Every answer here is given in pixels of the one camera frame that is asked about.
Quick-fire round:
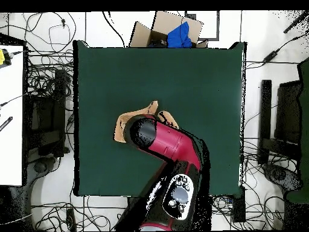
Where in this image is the tan terry towel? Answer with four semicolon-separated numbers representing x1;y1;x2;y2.
113;100;180;144

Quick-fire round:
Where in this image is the black flat strip tool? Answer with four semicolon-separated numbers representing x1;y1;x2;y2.
0;116;13;132

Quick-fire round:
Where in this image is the dark green table cloth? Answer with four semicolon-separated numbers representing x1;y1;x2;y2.
72;39;247;197

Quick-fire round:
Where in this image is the open cardboard box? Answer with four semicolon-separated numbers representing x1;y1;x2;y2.
129;10;209;48

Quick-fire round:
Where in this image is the blue cloth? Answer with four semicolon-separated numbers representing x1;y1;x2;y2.
167;21;193;48

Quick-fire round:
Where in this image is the black equipment case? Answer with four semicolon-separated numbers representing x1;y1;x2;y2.
26;68;67;158

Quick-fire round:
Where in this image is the black upright bar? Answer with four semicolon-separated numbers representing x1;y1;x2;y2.
258;79;273;166

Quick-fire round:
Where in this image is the black floor box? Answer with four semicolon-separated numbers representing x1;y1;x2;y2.
232;185;246;223

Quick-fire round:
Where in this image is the black power strip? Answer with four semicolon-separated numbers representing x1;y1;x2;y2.
66;208;77;231

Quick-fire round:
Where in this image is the black panel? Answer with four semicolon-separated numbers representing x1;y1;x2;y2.
274;80;302;146

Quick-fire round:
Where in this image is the black power adapter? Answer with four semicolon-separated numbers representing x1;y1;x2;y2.
262;49;279;63

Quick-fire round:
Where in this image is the white side table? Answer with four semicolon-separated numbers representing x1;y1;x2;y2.
0;44;25;187

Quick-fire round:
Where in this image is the green cloth covered stand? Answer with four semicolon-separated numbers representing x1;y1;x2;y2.
285;57;309;204

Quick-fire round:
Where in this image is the yellow and black device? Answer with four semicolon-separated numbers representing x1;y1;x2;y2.
0;48;12;69

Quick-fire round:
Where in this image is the black rod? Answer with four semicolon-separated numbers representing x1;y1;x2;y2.
283;10;309;34

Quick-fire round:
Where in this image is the dark square frame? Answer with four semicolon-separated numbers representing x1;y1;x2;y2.
185;10;220;41

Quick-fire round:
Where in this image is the grey pedestal leg with foot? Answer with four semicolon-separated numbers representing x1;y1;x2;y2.
24;156;62;225
262;163;302;194

